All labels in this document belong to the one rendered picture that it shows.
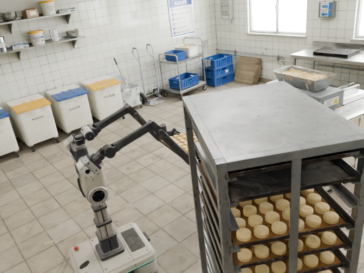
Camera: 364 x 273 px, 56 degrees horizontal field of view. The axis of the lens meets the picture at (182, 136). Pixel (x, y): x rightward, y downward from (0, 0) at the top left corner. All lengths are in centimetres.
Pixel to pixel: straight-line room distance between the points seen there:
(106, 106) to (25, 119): 139
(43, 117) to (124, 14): 259
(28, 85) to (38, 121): 81
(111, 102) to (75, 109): 68
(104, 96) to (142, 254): 380
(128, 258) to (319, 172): 211
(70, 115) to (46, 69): 96
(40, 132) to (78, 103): 78
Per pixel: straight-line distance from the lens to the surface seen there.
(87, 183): 264
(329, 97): 345
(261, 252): 127
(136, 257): 301
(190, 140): 159
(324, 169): 124
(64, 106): 601
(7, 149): 595
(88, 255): 318
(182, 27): 790
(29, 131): 593
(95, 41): 681
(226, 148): 105
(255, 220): 125
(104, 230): 295
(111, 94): 632
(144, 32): 734
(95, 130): 280
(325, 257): 141
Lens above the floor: 230
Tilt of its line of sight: 25 degrees down
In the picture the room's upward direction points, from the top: 7 degrees counter-clockwise
